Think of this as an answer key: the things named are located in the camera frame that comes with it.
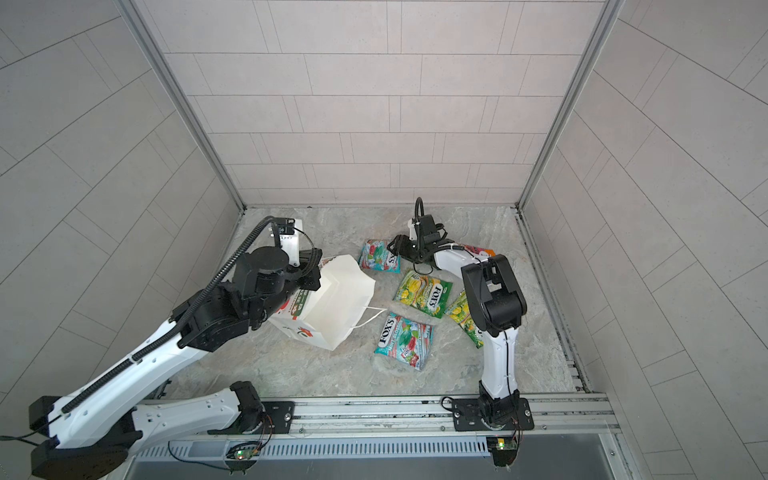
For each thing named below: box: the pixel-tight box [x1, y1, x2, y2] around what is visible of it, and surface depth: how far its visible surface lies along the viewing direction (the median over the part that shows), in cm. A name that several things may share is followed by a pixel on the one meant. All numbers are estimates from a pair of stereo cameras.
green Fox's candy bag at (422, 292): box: [392, 270, 453, 319], surface depth 93 cm
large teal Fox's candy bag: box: [374, 312, 435, 371], surface depth 82 cm
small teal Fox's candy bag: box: [358, 240, 401, 274], surface depth 100 cm
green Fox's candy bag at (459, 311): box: [445, 290, 484, 349], surface depth 87 cm
